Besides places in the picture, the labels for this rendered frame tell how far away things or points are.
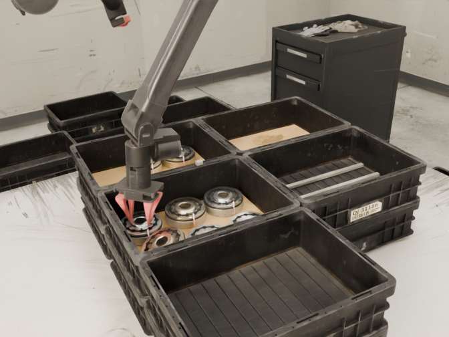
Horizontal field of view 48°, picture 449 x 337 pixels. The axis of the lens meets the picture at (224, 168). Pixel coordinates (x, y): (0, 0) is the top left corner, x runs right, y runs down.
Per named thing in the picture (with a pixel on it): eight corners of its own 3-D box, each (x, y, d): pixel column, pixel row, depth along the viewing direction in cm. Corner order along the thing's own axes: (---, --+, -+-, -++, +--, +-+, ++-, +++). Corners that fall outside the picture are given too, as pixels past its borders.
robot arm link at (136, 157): (120, 136, 114) (131, 144, 110) (148, 132, 118) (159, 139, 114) (121, 164, 117) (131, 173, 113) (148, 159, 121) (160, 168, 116)
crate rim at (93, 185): (97, 199, 123) (95, 190, 122) (69, 152, 147) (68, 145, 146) (239, 161, 139) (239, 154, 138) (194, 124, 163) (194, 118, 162)
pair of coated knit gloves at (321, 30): (307, 39, 273) (307, 33, 272) (285, 33, 287) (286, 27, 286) (341, 33, 285) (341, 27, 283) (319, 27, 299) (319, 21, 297)
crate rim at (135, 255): (137, 269, 100) (135, 259, 99) (97, 199, 123) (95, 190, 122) (303, 213, 116) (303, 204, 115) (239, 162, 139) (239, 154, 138)
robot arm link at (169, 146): (123, 108, 113) (139, 124, 107) (169, 102, 119) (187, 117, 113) (121, 154, 119) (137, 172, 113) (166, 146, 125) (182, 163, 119)
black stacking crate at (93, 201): (102, 231, 128) (96, 192, 123) (75, 181, 151) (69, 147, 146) (238, 191, 144) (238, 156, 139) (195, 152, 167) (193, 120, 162)
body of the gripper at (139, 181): (125, 183, 123) (124, 154, 120) (164, 189, 120) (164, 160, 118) (113, 194, 117) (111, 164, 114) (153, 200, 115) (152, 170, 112)
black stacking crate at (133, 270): (142, 304, 105) (136, 261, 99) (103, 232, 128) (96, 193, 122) (300, 247, 120) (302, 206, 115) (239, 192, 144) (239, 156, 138)
